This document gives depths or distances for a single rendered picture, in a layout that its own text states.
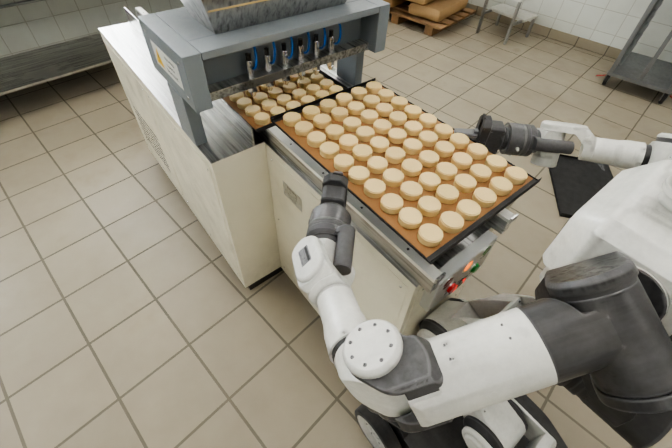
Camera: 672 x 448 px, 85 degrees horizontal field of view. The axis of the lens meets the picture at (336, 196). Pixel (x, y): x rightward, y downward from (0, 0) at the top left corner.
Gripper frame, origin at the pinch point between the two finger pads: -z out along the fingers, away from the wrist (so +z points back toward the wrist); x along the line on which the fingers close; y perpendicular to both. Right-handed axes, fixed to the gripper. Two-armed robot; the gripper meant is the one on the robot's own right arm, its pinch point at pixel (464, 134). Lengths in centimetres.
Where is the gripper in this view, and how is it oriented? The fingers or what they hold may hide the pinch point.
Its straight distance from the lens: 109.6
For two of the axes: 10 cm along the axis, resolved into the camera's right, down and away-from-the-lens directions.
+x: 0.4, -6.9, -7.2
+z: 9.9, 1.1, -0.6
